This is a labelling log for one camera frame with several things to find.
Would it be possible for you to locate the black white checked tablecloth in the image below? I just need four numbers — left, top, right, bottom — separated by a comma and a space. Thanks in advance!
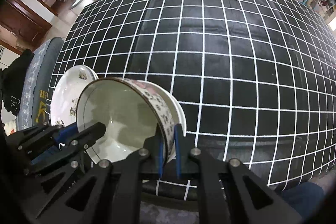
51, 0, 336, 201

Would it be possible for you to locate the large white bowl floral print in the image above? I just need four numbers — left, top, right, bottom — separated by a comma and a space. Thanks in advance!
168, 91, 187, 136

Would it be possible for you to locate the brown wooden door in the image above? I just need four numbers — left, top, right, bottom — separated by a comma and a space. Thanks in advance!
0, 0, 53, 52

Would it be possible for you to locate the grey covered chair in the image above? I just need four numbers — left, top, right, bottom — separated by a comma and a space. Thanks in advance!
15, 37, 66, 130

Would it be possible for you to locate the small patterned bowl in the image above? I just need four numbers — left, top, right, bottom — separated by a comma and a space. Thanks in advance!
76, 77, 181, 165

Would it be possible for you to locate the person's leg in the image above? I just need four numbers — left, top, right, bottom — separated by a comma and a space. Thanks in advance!
277, 182, 326, 216

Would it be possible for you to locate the dark cloth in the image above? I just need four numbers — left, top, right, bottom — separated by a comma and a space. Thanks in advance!
0, 49, 35, 117

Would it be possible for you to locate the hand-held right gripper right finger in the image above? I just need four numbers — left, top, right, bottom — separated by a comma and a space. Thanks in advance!
174, 124, 303, 224

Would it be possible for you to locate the white plate brown floral print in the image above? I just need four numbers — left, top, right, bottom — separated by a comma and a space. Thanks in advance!
50, 65, 100, 128

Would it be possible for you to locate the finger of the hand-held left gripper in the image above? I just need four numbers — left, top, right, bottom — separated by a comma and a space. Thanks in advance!
23, 122, 107, 203
5, 123, 78, 155

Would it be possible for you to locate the white plastic bucket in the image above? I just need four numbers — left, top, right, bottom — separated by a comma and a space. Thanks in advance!
68, 0, 94, 17

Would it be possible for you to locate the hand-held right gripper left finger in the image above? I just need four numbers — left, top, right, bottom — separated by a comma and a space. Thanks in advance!
34, 132, 165, 224

